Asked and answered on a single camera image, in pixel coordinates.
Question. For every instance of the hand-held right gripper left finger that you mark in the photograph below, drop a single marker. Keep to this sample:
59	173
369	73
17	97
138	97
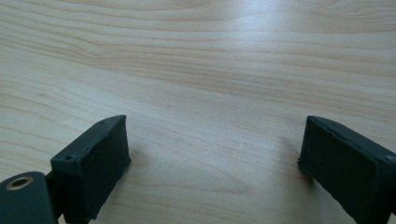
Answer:
90	168

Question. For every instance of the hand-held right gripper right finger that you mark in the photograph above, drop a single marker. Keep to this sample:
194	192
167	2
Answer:
348	174

